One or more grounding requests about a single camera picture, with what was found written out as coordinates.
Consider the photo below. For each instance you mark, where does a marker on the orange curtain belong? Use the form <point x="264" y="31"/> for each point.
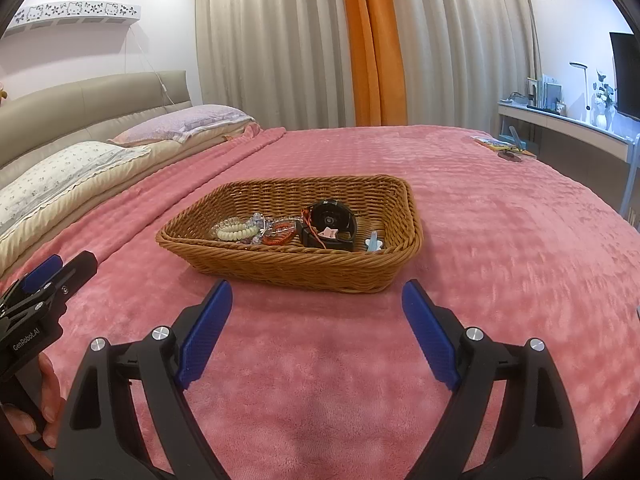
<point x="372" y="45"/>

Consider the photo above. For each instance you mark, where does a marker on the beige curtain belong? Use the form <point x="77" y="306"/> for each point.
<point x="465" y="45"/>
<point x="275" y="45"/>

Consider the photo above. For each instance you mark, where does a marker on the person's left hand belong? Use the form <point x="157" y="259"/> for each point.
<point x="52" y="395"/>

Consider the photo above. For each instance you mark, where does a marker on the beige bed sheet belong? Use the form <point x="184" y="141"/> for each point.
<point x="165" y="158"/>

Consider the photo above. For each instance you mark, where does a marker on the purple pillow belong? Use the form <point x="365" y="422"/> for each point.
<point x="185" y="122"/>

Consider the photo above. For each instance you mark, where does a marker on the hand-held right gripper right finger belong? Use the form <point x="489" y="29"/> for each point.
<point x="430" y="332"/>

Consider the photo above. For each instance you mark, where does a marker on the grey white desk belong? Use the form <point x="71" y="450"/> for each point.
<point x="565" y="127"/>

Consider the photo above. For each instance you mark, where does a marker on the light blue hair clip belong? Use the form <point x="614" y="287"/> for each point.
<point x="374" y="242"/>

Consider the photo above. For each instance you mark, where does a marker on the row of books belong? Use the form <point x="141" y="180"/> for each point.
<point x="547" y="92"/>

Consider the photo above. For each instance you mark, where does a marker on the white vase with flowers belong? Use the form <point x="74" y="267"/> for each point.
<point x="602" y="105"/>

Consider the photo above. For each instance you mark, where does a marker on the brown wicker basket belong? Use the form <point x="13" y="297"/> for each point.
<point x="250" y="195"/>

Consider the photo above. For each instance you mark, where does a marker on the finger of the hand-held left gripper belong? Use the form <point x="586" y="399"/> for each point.
<point x="75" y="271"/>
<point x="42" y="271"/>

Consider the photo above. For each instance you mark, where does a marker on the pink fleece blanket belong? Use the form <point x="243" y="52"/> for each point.
<point x="500" y="260"/>

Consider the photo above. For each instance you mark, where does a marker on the white printed wall shelf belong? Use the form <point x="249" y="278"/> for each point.
<point x="75" y="15"/>

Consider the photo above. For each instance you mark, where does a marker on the black television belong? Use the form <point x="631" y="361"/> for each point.
<point x="627" y="75"/>

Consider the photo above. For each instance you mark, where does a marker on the colourful picture book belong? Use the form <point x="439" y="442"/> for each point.
<point x="492" y="143"/>

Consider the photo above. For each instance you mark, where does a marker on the white desk lamp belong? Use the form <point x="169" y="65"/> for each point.
<point x="586" y="90"/>

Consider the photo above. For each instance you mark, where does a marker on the black wrist watch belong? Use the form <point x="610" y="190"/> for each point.
<point x="345" y="220"/>

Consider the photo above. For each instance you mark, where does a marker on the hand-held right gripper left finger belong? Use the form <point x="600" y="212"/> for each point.
<point x="205" y="332"/>

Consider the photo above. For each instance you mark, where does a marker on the beige padded headboard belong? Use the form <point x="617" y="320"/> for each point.
<point x="100" y="105"/>

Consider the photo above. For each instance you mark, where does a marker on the white floral pillow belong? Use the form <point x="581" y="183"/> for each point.
<point x="60" y="175"/>

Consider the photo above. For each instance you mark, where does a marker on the light blue chair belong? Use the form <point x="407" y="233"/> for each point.
<point x="632" y="175"/>

